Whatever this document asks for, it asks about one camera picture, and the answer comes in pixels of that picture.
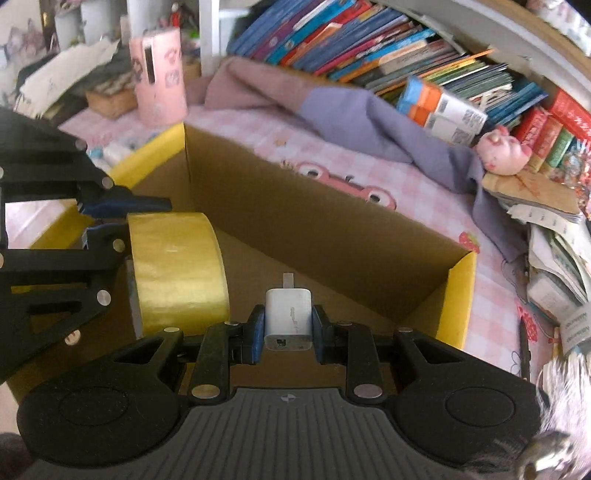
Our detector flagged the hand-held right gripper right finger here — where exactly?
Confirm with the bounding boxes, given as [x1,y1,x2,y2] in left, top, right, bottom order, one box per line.
[311,305,467,401]

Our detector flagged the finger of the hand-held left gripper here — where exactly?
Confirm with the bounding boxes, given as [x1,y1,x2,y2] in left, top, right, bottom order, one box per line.
[0,220,132,384]
[0,107,172,217]

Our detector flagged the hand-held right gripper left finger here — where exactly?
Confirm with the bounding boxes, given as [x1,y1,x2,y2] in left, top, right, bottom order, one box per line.
[108,305,266,400]

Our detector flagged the small white USB charger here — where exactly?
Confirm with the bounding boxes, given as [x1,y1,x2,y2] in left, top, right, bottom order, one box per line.
[264,272,315,352]

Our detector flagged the yellow tape roll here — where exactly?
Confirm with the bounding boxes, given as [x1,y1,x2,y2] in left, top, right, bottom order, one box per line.
[126,212,232,340]

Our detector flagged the yellow cardboard box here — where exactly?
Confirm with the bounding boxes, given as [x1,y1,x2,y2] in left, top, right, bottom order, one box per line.
[7,121,478,407]

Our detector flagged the wooden chess board box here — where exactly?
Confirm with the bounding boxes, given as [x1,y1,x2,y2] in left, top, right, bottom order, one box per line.
[85,74,139,121]

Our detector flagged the pink cylinder holder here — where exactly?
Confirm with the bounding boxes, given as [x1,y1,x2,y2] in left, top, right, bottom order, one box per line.
[129,27,189,126]

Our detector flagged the white paper sheet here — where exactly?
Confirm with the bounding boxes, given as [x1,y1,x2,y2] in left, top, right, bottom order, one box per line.
[16,39,121,116]

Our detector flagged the pink printed tablecloth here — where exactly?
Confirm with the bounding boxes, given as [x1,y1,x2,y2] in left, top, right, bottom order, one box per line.
[9,99,568,384]

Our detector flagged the white bookshelf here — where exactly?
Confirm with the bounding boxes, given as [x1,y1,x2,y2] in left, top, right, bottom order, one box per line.
[198,0,591,107]

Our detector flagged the floral plush doll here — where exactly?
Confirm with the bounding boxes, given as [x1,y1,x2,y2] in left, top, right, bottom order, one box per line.
[0,18,47,84]

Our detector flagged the black pen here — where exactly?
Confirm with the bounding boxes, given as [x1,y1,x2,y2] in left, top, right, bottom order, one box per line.
[517,316,532,381]

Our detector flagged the purple cloth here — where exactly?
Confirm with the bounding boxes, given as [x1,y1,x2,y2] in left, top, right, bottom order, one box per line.
[187,58,529,261]

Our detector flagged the orange and white carton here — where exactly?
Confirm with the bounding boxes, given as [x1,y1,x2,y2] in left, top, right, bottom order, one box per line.
[416,105,481,147]
[397,76,489,134]

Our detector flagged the pile of papers and booklets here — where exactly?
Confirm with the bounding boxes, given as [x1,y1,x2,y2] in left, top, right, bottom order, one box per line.
[482,171,591,361]

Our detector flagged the row of colourful books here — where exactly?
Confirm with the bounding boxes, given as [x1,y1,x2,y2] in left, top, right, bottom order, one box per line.
[226,0,550,130]

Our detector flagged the grey furry cloth with snap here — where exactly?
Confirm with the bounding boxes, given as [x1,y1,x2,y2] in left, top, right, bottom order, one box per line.
[462,355,591,480]

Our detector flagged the pink pig plush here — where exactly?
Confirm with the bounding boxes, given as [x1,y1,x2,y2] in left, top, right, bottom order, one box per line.
[475,126,536,176]

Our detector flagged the red upright book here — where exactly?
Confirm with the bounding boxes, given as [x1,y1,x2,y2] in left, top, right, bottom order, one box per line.
[512,106,550,144]
[526,117,566,171]

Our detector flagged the green upright book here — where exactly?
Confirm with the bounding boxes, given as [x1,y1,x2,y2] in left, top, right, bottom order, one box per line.
[545,129,575,169]

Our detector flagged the thick red book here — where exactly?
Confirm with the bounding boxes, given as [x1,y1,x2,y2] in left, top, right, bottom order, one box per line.
[547,88,591,139]

